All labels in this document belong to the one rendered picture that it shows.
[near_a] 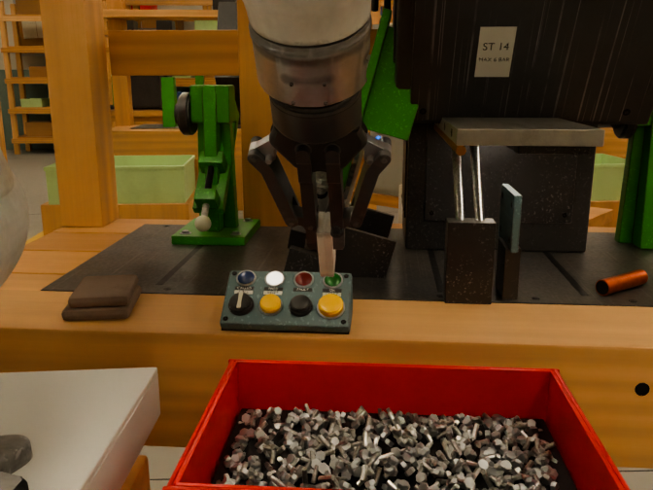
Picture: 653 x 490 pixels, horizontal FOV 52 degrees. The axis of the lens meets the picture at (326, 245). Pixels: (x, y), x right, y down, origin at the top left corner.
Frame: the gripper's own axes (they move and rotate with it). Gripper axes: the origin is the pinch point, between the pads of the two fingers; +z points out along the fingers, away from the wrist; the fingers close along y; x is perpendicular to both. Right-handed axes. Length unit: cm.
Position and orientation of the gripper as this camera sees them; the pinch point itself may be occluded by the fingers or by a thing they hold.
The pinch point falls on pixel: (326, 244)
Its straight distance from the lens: 68.8
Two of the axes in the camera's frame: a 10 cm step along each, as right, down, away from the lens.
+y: 10.0, 0.2, -0.8
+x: 0.7, -7.6, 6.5
